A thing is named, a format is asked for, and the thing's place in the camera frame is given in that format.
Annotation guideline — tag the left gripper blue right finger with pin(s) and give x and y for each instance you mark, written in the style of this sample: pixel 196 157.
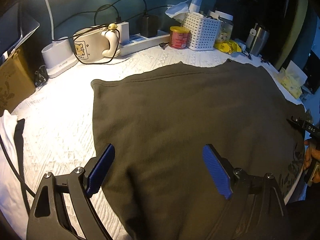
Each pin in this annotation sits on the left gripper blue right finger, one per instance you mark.
pixel 215 165

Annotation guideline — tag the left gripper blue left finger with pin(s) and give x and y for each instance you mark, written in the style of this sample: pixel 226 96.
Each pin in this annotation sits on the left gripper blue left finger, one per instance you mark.
pixel 96 170

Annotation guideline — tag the dark olive t-shirt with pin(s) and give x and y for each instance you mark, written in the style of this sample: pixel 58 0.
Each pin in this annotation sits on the dark olive t-shirt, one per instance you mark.
pixel 159 121

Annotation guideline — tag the right hand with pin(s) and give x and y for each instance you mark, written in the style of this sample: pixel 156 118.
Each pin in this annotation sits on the right hand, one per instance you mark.
pixel 311 152

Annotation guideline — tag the tissue pack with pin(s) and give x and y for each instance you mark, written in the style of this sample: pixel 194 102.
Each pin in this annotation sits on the tissue pack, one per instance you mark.
pixel 292 79

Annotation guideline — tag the white textured table cloth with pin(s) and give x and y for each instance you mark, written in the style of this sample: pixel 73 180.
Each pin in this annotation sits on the white textured table cloth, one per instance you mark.
pixel 58 125

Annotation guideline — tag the steel tumbler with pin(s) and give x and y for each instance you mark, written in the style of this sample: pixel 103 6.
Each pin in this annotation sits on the steel tumbler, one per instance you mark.
pixel 256 40

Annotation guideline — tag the black binder clips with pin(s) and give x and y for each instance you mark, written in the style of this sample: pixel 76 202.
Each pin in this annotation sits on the black binder clips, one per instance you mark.
pixel 41 76

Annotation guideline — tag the yellow snack packet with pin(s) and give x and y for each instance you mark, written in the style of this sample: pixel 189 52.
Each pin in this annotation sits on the yellow snack packet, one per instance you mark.
pixel 228 47

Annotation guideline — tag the brown cardboard box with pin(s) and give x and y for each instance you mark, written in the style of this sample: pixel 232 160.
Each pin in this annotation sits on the brown cardboard box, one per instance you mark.
pixel 17 81

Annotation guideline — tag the white desk lamp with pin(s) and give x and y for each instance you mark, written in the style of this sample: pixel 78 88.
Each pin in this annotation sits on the white desk lamp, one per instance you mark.
pixel 58 55

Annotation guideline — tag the clear jar white lid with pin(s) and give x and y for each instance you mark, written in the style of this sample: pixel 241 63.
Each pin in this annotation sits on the clear jar white lid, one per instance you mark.
pixel 226 26

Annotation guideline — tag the cream bear mug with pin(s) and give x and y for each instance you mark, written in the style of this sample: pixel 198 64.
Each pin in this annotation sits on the cream bear mug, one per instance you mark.
pixel 94 44

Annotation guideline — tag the white perforated plastic basket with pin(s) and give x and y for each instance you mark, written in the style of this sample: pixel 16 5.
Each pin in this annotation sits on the white perforated plastic basket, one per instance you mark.
pixel 203 31

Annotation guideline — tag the red can yellow lid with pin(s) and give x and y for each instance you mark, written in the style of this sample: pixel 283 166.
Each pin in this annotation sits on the red can yellow lid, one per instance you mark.
pixel 178 37

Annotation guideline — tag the white power strip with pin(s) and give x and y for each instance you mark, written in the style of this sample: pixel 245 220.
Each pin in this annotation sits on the white power strip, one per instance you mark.
pixel 138 42

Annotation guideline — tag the white usb charger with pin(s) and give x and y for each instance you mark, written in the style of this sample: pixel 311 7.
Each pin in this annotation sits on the white usb charger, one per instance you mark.
pixel 123 28

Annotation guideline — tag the black power adapter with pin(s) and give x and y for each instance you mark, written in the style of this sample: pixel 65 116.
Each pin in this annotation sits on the black power adapter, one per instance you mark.
pixel 149 25

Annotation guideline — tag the white tissue paper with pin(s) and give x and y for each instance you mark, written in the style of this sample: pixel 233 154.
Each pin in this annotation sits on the white tissue paper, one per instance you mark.
pixel 178 11

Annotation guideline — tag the laptop screen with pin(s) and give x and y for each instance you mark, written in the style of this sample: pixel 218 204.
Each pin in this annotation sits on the laptop screen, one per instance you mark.
pixel 16 27

